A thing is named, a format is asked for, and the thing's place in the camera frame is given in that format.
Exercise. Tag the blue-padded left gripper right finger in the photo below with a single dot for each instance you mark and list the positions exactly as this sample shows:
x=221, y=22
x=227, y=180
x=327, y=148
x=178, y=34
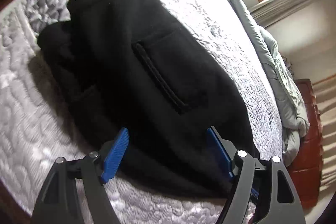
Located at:
x=231, y=169

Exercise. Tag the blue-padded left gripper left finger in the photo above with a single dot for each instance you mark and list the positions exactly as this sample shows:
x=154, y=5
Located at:
x=108, y=159

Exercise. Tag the black pants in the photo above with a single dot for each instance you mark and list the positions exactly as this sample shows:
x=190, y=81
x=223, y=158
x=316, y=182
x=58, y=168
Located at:
x=131, y=64

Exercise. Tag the grey-green duvet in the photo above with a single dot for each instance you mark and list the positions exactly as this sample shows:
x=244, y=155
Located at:
x=289, y=100

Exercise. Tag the white quilted mattress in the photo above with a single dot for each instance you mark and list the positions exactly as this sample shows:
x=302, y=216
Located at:
x=36, y=127

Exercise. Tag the beige curtain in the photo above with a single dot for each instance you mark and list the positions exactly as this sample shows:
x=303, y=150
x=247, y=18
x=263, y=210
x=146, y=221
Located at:
x=269, y=12

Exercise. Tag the red-brown wooden bed frame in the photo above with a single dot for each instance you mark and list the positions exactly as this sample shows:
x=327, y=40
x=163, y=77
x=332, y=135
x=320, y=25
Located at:
x=305, y=170

